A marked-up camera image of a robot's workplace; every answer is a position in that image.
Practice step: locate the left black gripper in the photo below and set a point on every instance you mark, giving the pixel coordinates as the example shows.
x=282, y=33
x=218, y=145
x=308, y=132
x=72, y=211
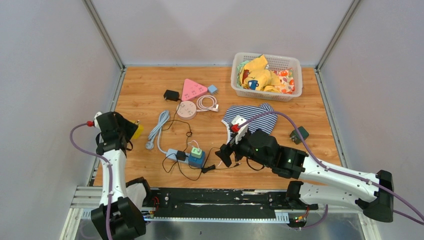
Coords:
x=130, y=127

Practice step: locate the black adapter at back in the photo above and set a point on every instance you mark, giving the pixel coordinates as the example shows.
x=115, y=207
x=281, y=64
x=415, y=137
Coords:
x=171, y=95

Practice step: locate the pink round power strip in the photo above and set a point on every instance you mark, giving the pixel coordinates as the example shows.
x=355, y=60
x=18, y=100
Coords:
x=186, y=110

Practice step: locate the blue cube charger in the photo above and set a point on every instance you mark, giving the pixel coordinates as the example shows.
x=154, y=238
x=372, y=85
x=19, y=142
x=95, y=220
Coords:
x=197, y=162

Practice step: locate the yellow clothes in basket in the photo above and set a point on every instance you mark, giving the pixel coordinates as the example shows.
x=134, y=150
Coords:
x=256, y=75

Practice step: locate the yellow power adapter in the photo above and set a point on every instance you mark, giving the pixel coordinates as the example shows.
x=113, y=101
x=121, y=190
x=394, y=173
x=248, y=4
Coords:
x=139, y=130

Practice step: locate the dark green cube charger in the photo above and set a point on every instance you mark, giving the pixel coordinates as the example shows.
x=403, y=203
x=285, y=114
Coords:
x=297, y=135

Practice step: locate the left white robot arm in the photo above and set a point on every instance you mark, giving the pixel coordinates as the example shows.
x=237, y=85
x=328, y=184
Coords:
x=119, y=215

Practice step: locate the light blue small charger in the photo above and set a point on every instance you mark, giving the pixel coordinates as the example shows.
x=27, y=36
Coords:
x=212, y=89

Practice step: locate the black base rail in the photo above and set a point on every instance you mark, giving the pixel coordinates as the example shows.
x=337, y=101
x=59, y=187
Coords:
x=222, y=206

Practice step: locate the black adapter with cable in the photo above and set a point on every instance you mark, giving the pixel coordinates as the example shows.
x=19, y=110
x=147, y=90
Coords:
x=203, y=170

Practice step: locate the pink triangular power strip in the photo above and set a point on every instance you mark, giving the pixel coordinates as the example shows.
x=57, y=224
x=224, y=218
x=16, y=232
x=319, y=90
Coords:
x=192, y=90

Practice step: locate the blue striped shirt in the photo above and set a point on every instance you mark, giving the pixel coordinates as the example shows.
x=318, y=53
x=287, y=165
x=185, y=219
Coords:
x=265, y=123

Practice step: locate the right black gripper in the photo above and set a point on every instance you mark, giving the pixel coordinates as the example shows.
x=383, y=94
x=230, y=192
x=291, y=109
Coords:
x=225, y=151

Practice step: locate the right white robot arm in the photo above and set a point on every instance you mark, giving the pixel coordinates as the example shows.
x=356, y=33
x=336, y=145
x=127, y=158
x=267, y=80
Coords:
x=316, y=181

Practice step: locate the white plastic basket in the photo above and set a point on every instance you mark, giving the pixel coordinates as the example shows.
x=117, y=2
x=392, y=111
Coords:
x=276, y=62

